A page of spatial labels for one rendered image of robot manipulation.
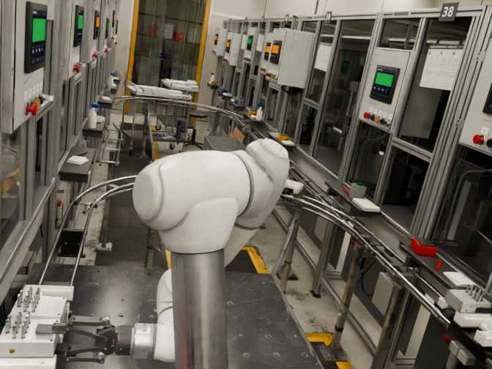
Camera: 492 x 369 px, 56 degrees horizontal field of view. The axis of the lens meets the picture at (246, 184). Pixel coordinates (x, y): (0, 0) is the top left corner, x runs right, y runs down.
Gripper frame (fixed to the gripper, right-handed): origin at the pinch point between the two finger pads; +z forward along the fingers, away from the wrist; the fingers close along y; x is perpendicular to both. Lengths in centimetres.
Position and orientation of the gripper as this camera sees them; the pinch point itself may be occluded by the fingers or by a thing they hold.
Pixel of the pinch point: (49, 337)
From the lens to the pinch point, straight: 132.8
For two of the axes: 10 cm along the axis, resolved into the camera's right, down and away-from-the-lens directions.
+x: 2.1, 3.1, -9.3
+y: 1.9, -9.4, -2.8
